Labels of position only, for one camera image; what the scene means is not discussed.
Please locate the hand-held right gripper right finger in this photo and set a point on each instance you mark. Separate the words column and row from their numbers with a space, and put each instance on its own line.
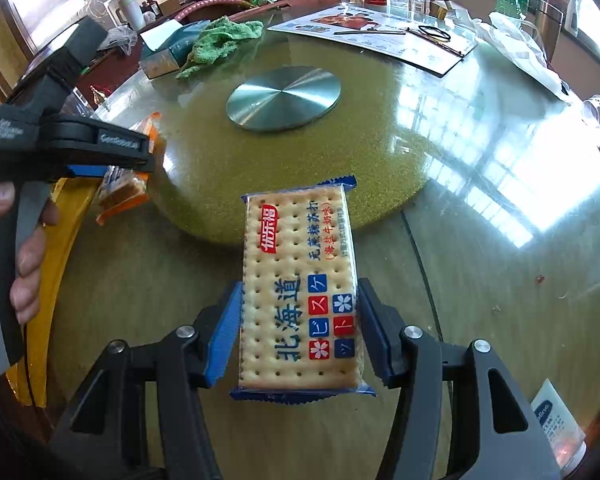
column 375, row 340

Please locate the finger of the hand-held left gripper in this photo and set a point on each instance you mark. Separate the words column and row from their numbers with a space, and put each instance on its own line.
column 100, row 152
column 75, row 55

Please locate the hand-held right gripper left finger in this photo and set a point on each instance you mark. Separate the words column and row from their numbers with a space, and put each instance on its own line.
column 225, row 340

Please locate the orange cracker packet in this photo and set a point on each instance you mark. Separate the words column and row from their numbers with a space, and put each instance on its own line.
column 122, row 190

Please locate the blue white cracker packet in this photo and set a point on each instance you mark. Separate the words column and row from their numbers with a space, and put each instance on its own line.
column 300, row 280

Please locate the person's left hand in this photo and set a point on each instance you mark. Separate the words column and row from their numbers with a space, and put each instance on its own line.
column 30, row 270

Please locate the small gold ornament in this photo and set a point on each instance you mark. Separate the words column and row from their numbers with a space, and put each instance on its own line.
column 99, row 96

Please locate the clear plastic bag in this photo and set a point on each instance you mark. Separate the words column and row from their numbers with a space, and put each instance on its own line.
column 120, row 37

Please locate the white cup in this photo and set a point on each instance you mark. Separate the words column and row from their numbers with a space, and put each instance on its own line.
column 130, row 12

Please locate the teal tissue box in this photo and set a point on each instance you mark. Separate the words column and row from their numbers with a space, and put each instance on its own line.
column 165, row 55

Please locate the pink yellow hoop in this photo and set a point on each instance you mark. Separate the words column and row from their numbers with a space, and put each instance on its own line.
column 200, row 5

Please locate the green cloth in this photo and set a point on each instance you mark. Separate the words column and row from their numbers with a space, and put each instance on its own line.
column 220, row 40

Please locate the round metal disc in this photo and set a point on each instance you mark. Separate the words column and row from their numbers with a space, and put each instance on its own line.
column 283, row 99

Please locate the white cream tube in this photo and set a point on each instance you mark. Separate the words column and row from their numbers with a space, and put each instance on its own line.
column 560, row 425

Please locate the green round turntable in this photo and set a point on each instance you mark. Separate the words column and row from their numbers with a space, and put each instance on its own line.
column 380, row 125

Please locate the printed menu sheet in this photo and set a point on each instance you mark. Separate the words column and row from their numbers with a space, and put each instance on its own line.
column 405, row 50

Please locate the black pen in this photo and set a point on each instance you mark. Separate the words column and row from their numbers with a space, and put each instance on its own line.
column 370, row 32

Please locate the white plastic bag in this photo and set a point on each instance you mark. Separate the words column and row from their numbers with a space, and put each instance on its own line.
column 520, row 55

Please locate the small yellow box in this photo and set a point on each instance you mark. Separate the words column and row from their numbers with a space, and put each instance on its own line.
column 445, row 9

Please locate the white plastic bottle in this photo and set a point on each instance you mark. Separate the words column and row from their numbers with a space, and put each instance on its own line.
column 573, row 10

